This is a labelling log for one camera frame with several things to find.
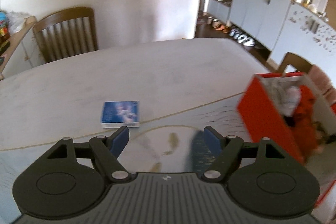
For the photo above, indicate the black white slippers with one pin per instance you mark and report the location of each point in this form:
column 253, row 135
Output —
column 241, row 37

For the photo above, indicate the red cloth garment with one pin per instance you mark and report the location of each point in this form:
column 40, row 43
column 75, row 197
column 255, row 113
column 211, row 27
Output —
column 304, row 128

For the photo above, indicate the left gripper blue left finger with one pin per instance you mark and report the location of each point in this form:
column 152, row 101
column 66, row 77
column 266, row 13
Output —
column 118, row 141

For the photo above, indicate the wooden dining chair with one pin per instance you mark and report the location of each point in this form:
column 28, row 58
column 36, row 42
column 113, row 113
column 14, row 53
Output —
column 66, row 33
column 300, row 64

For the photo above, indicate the white storage cabinet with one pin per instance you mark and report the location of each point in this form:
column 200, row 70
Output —
column 282, row 26

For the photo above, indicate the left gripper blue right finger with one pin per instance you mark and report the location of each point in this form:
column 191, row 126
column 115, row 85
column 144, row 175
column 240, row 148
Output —
column 214, row 140

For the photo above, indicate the far wooden dining chair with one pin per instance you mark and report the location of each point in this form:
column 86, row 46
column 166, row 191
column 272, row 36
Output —
column 66, row 33

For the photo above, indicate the near wooden dining chair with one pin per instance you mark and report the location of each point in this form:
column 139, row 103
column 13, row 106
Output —
column 300, row 64

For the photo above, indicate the small blue white box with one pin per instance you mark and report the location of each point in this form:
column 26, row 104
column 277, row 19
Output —
column 120, row 113

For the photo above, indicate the wooden sideboard with drawers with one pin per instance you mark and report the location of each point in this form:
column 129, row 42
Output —
column 23, row 53

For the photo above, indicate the pink fringed scarf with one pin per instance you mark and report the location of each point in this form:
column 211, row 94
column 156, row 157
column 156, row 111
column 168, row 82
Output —
column 323, row 83

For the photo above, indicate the white red cardboard box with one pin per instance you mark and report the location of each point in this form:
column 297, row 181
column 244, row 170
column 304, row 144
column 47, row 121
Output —
column 261, row 111

